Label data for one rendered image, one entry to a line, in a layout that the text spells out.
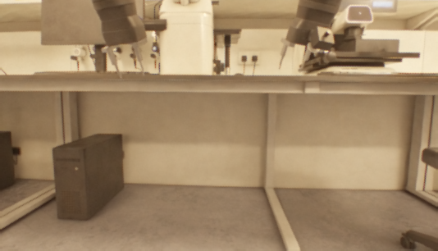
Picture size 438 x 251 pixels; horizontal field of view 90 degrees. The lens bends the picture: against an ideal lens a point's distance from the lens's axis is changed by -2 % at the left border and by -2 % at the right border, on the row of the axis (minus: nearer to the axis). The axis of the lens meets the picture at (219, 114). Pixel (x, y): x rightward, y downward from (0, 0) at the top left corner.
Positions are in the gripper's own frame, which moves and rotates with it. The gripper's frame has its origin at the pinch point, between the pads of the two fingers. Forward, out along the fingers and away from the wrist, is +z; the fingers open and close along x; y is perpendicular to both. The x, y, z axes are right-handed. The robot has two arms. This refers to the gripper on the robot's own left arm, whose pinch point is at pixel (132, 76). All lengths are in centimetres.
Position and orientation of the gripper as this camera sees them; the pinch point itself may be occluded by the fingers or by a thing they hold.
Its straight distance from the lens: 49.7
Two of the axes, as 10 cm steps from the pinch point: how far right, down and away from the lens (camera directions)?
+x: -9.8, 0.9, 1.5
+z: 1.5, 8.7, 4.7
